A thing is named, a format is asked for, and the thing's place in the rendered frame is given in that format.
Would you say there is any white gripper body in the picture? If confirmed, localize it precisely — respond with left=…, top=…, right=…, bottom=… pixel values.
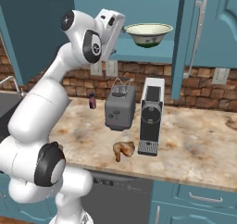
left=103, top=16, right=127, bottom=63

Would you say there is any cream bowl with green base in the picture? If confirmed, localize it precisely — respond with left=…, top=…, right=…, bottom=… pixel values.
left=124, top=22, right=174, bottom=49

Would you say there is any small purple shaker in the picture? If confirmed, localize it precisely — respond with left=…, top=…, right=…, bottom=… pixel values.
left=88, top=93, right=97, bottom=109

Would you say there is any grey toaster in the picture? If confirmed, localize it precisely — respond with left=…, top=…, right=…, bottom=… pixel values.
left=104, top=77, right=137, bottom=132

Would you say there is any white and black coffee machine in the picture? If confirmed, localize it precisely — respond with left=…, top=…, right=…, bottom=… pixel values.
left=137, top=77, right=166, bottom=157

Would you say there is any plain teal cabinet door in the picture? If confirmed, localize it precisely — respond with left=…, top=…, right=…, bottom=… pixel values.
left=0, top=0, right=76, bottom=86

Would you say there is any silver sink tap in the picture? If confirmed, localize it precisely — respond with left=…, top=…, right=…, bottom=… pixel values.
left=0, top=75, right=26, bottom=98

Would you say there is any dark grey sink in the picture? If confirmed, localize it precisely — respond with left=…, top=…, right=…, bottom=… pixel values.
left=0, top=91, right=25, bottom=143

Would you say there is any dark grey dishwasher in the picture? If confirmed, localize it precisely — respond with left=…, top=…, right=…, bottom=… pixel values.
left=81, top=168, right=155, bottom=224

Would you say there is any teal drawer front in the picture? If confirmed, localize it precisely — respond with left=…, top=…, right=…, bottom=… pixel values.
left=176, top=182, right=237, bottom=211

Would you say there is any teal base cabinet door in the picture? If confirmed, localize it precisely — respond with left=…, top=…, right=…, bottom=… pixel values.
left=149, top=200, right=237, bottom=224

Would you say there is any teal base cabinet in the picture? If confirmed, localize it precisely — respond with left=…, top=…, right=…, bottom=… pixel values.
left=0, top=171, right=58, bottom=224

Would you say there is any white wall outlet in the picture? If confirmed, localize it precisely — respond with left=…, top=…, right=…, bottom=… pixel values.
left=90, top=60, right=103, bottom=77
left=211, top=67, right=231, bottom=85
left=105, top=59, right=119, bottom=78

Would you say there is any teal wall cabinet body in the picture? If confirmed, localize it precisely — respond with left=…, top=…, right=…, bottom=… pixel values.
left=45, top=0, right=187, bottom=65

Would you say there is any white cabinet door handle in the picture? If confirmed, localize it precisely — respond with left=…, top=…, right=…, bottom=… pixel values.
left=183, top=0, right=208, bottom=80

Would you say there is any teal cabinet door with handle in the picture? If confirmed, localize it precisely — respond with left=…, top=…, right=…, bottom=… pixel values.
left=170, top=0, right=237, bottom=101

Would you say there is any silver base cabinet handle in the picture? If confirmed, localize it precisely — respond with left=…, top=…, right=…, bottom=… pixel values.
left=154, top=205, right=161, bottom=224

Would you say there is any silver drawer handle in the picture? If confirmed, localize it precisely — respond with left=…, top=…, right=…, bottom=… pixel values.
left=188, top=192, right=224, bottom=204

